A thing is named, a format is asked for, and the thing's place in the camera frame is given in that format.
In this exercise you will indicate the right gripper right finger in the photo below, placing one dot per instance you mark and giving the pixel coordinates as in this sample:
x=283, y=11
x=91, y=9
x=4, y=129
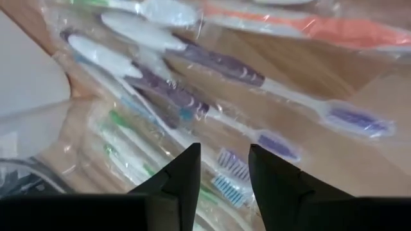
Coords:
x=321, y=215

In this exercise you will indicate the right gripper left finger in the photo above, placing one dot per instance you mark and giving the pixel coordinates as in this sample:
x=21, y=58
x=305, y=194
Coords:
x=96, y=215

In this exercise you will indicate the pale toothbrush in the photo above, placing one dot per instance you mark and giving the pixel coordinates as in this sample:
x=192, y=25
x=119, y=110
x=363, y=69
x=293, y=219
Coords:
x=167, y=13

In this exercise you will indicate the green toothbrush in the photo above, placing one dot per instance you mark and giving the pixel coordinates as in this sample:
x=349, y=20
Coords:
x=118, y=118
x=109, y=149

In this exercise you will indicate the blue toothbrush in wrapper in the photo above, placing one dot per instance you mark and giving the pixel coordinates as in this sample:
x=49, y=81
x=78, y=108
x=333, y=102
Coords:
x=228, y=191

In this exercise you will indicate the white plastic bin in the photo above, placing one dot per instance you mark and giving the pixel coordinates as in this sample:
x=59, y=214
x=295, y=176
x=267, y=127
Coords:
x=25, y=64

